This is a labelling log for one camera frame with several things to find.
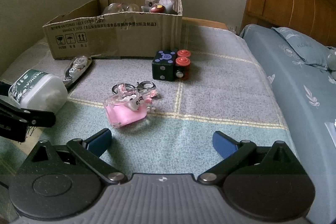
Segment black oval case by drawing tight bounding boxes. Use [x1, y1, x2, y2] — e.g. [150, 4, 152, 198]
[62, 55, 92, 89]

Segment clear jar red label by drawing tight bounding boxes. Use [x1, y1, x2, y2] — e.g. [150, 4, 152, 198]
[102, 3, 140, 15]

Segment black dice cube red buttons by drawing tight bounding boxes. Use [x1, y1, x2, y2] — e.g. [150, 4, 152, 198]
[151, 50, 191, 81]

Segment blue floral bed sheet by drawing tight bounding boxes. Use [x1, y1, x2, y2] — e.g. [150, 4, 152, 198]
[240, 24, 335, 223]

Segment pink liquid keychain charm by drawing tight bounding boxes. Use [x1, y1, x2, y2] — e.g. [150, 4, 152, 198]
[103, 81, 158, 128]

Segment blue pillow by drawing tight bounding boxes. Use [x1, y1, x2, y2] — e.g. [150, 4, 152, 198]
[272, 27, 331, 71]

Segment green label cotton swab jar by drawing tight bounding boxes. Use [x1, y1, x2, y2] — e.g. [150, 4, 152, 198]
[8, 69, 68, 113]

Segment grey plush toy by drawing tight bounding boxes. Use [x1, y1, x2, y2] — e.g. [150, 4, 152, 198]
[326, 48, 336, 71]

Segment grey figurine red badge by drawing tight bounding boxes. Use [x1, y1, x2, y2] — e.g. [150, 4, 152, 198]
[141, 3, 178, 15]

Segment cardboard box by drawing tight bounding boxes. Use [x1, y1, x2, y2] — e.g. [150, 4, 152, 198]
[43, 0, 183, 59]

